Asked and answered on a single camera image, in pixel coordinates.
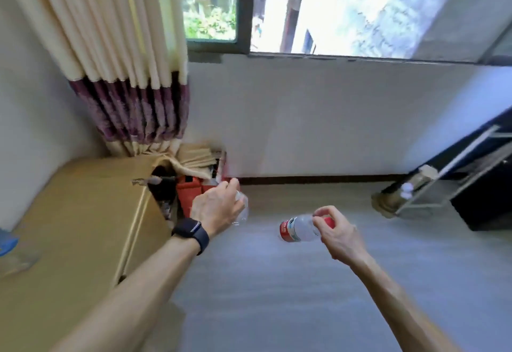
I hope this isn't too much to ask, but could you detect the person's right hand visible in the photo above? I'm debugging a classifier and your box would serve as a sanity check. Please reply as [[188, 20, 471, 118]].
[[312, 205, 369, 263]]

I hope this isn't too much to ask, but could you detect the person's left hand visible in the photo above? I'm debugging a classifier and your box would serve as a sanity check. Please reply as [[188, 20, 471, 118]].
[[190, 178, 245, 239]]

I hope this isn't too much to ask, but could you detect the plastic bottle with red label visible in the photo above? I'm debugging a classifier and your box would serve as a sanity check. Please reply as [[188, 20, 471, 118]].
[[279, 214, 336, 243]]

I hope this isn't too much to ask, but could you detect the clear plastic bottle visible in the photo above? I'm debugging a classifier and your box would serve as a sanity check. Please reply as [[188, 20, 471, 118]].
[[234, 190, 250, 227]]

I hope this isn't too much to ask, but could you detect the person's right forearm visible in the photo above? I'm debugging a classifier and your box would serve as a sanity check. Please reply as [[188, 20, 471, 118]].
[[350, 251, 462, 352]]

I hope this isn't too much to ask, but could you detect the person's left forearm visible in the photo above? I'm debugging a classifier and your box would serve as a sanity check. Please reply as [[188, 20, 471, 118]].
[[51, 235, 201, 352]]

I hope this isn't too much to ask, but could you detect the red plastic container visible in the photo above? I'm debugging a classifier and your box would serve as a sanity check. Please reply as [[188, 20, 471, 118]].
[[176, 176, 218, 219]]

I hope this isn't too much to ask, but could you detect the black smartwatch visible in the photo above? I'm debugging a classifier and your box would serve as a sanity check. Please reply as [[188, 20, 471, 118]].
[[171, 218, 210, 256]]

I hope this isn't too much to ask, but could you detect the black furniture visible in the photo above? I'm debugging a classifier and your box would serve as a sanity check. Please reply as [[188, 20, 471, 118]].
[[404, 108, 512, 232]]

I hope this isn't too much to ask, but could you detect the cream and purple curtain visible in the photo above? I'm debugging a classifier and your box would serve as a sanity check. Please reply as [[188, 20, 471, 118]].
[[0, 0, 221, 181]]

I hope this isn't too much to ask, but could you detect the blue object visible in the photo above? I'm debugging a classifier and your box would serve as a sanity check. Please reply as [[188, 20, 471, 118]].
[[0, 229, 20, 257]]

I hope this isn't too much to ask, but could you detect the white metal rack frame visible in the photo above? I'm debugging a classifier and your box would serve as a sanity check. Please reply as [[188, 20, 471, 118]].
[[371, 125, 512, 219]]

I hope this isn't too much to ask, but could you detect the dark green window frame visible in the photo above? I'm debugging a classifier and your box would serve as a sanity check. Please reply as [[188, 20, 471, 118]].
[[179, 0, 512, 65]]

